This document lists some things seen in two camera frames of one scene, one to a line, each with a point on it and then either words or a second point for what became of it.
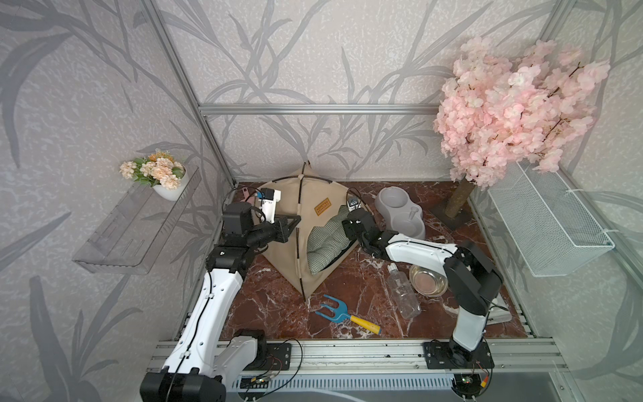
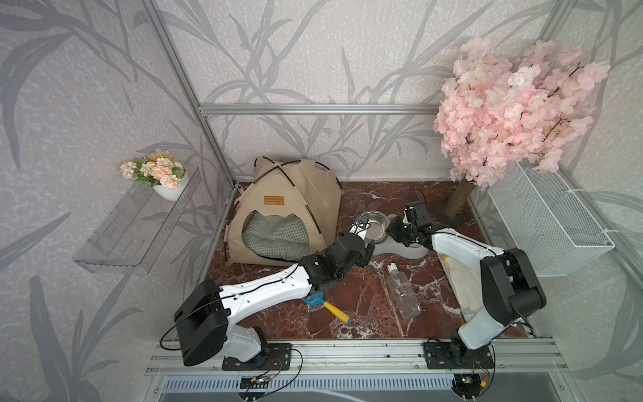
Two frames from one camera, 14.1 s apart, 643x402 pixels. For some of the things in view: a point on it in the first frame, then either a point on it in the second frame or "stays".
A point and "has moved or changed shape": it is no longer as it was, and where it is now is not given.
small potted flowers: [158, 170] stays
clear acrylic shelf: [129, 239] stays
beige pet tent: [314, 198] has moved or changed shape
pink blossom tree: [495, 115] stays
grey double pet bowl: [402, 214] has moved or changed shape
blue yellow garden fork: [342, 314] -> [317, 299]
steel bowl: [427, 282] has moved or changed shape
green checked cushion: [327, 240] has moved or changed shape
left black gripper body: [262, 234] -> [361, 259]
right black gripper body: [350, 234] -> [402, 231]
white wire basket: [552, 230] stays
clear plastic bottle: [403, 293] stays
